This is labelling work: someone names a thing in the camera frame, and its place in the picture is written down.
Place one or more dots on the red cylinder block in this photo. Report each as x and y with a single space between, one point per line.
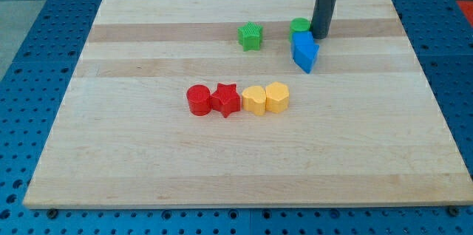
199 101

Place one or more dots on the green cylinder block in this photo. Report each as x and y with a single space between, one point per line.
298 25

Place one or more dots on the light wooden board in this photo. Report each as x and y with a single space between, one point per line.
363 129

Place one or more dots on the yellow hexagon block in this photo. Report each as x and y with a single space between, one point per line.
277 97

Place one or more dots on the green star block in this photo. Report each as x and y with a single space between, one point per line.
250 36

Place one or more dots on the yellow heart block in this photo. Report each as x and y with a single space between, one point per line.
254 100

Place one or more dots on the red star block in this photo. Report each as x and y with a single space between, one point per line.
226 99

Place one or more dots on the blue triangle block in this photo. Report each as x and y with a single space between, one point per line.
305 55

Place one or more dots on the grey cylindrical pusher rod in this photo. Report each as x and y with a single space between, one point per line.
322 17

